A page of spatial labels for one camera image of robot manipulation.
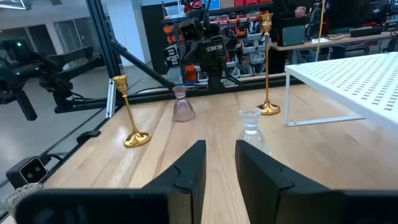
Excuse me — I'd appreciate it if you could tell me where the storage rack with bins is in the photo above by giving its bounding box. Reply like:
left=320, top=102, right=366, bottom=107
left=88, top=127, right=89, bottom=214
left=141, top=0, right=274, bottom=88

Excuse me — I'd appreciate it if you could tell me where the tall gold candlestick holder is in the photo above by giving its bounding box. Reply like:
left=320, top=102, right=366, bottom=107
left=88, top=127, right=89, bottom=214
left=256, top=12, right=282, bottom=116

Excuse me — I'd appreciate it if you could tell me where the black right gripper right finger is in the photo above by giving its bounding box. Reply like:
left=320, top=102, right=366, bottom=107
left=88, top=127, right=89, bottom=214
left=234, top=139, right=398, bottom=224

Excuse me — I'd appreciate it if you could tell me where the pink glass candle holder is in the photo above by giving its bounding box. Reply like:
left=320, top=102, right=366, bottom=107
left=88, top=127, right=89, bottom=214
left=172, top=85, right=197, bottom=123

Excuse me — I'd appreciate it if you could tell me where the short gold candlestick holder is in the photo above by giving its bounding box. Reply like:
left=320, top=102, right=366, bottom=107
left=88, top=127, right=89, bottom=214
left=112, top=74, right=152, bottom=148

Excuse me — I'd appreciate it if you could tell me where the white perforated shelf rack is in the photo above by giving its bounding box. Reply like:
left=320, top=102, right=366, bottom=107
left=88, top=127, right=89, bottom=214
left=284, top=52, right=398, bottom=135

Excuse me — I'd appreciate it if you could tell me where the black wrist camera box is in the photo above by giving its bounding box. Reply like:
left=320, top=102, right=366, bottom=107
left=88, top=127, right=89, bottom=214
left=179, top=19, right=200, bottom=42

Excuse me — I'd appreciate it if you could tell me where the black monitor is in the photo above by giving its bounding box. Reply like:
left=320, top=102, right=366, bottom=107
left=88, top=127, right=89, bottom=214
left=326, top=0, right=398, bottom=32

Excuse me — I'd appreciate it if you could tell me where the dark teal laptop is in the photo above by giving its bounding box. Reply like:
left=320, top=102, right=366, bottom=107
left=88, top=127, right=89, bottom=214
left=277, top=17, right=307, bottom=47

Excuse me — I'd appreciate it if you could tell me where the black table-level camera box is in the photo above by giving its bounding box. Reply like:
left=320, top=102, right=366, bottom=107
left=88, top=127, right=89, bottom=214
left=5, top=156, right=50, bottom=190

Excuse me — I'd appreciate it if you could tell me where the clear coiled cable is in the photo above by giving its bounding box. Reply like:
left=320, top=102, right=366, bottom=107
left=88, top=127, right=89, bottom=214
left=0, top=182, right=44, bottom=215

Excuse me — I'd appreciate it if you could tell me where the yellow hanging cable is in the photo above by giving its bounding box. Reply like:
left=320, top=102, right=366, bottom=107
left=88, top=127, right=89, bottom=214
left=315, top=0, right=326, bottom=62

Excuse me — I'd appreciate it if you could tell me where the clear glass candle holder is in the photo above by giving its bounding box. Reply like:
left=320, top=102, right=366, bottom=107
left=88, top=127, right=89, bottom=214
left=238, top=107, right=272, bottom=156

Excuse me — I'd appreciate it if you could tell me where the wooden background desk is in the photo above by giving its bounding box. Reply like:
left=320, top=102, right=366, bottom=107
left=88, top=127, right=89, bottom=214
left=270, top=30, right=398, bottom=52

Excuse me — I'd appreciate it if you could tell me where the white frame bracket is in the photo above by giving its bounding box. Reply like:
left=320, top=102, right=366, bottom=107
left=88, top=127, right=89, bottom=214
left=105, top=78, right=117, bottom=119

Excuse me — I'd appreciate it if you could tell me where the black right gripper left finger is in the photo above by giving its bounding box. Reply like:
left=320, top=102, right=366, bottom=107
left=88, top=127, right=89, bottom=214
left=14, top=139, right=207, bottom=224

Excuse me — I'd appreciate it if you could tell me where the black frame clip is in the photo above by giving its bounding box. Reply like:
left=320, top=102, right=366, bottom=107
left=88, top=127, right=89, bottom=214
left=76, top=129, right=102, bottom=144

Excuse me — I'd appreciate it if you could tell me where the person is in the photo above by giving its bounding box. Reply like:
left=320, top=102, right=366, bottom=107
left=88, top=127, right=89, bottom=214
left=269, top=0, right=315, bottom=75

